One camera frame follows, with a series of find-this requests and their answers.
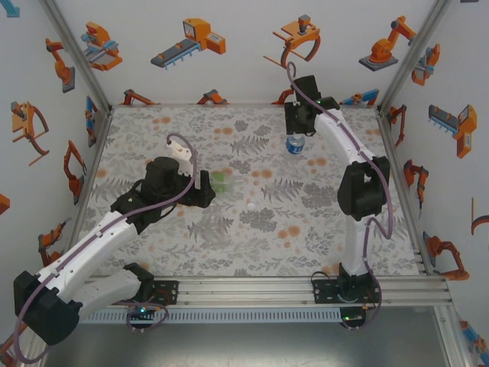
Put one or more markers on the clear bottle with green label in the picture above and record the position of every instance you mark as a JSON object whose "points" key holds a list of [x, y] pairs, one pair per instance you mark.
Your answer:
{"points": [[221, 179]]}

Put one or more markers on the clear bottle with blue label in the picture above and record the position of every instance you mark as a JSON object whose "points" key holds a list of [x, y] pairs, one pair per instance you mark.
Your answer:
{"points": [[295, 147]]}

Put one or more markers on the clear bottle without label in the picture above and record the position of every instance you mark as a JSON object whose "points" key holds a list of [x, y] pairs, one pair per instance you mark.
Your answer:
{"points": [[217, 225]]}

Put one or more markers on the white bottle cap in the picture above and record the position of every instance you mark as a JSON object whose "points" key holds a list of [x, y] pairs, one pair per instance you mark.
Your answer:
{"points": [[251, 206]]}

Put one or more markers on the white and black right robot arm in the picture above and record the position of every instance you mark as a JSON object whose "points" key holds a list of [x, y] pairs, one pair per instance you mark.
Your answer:
{"points": [[363, 191]]}

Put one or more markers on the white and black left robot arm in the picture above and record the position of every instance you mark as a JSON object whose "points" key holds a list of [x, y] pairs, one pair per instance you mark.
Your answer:
{"points": [[88, 244]]}

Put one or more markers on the floral patterned table mat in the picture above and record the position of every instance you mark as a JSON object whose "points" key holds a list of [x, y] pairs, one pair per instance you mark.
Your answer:
{"points": [[244, 260]]}

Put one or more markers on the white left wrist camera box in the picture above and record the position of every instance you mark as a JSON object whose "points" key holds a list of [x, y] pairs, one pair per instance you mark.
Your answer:
{"points": [[181, 153]]}

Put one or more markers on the thin aluminium table edge rail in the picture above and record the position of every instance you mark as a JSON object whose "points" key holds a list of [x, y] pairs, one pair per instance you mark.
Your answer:
{"points": [[244, 105]]}

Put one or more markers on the aluminium table side rail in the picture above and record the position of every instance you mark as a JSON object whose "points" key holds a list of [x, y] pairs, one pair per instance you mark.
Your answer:
{"points": [[93, 153], [394, 153]]}

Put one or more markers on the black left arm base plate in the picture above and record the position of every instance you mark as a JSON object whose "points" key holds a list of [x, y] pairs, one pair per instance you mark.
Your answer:
{"points": [[172, 292]]}

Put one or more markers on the wide aluminium frame rail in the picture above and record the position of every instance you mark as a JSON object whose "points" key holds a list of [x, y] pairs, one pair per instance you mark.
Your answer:
{"points": [[244, 292]]}

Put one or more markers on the slanted aluminium frame post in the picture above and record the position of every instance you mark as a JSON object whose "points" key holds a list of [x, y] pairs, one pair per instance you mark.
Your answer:
{"points": [[79, 57], [412, 57]]}

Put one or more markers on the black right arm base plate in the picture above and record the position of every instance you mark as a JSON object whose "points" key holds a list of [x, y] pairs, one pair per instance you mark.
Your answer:
{"points": [[320, 292]]}

